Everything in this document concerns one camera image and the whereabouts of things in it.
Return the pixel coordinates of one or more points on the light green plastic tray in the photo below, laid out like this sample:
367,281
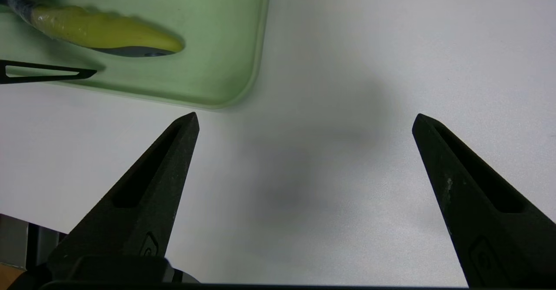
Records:
208,42

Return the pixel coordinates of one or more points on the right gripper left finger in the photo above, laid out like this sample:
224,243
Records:
143,203

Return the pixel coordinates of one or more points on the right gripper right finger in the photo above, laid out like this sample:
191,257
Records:
478,220

